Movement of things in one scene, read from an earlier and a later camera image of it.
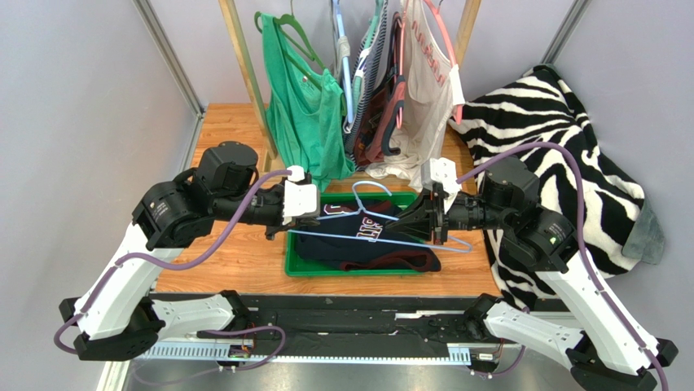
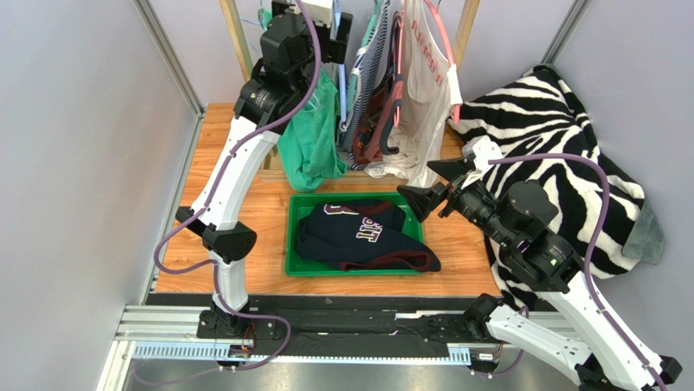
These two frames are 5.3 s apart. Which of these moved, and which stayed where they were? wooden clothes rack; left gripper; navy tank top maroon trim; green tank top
Moved: left gripper
Stayed: green tank top; wooden clothes rack; navy tank top maroon trim
